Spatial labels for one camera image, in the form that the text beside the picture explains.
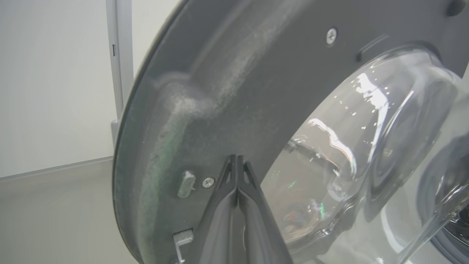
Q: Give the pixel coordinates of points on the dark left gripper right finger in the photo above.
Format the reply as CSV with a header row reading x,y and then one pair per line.
x,y
262,231

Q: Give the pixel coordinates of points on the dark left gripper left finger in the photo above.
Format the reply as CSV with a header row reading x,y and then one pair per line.
x,y
218,227

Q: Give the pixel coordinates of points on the black round glass washer door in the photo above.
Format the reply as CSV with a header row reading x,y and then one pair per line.
x,y
227,91

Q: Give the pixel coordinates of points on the white front-load washing machine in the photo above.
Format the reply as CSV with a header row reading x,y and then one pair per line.
x,y
456,240

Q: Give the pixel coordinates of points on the grey vertical metal post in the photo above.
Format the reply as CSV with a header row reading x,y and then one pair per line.
x,y
122,55

